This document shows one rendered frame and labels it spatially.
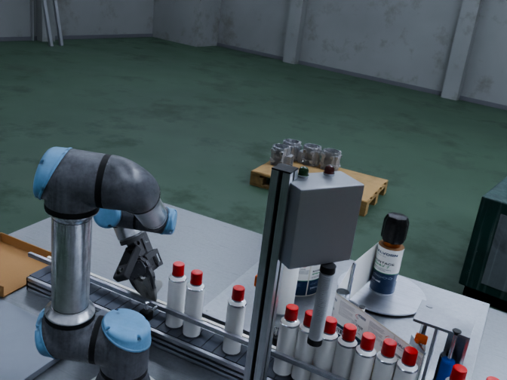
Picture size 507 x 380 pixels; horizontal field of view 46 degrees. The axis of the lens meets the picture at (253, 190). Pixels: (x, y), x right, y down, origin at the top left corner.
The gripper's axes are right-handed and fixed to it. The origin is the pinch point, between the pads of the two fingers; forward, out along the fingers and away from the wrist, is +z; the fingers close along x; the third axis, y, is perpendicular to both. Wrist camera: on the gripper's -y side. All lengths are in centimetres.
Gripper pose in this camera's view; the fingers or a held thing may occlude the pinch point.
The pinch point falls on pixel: (151, 301)
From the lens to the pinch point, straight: 181.0
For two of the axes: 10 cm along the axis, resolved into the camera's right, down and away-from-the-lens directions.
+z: 3.4, 9.3, 1.1
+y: 4.5, -2.7, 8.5
